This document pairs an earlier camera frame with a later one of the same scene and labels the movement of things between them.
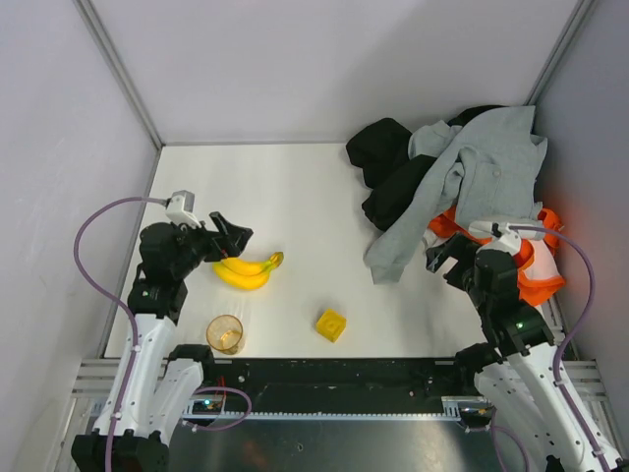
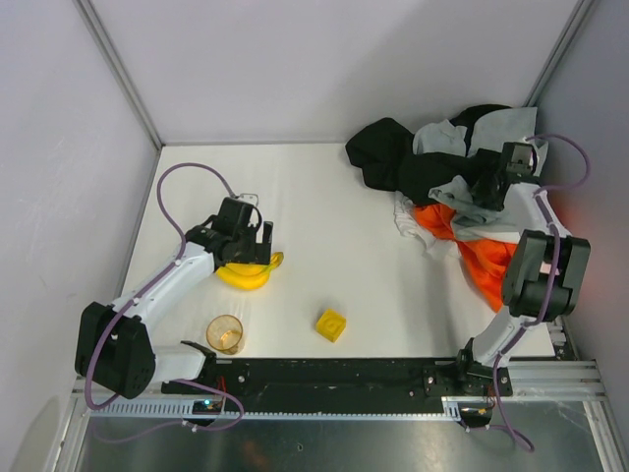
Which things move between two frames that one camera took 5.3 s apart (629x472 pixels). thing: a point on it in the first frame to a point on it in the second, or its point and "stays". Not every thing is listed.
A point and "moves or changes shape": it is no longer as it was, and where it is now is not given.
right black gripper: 452,261 to 486,189
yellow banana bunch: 247,274 stays
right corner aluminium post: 553,64 stays
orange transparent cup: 225,333 stays
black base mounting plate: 338,383 stays
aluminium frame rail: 95,381 stays
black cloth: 379,150 moves or changes shape
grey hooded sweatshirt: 487,170 moves or changes shape
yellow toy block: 330,324 stays
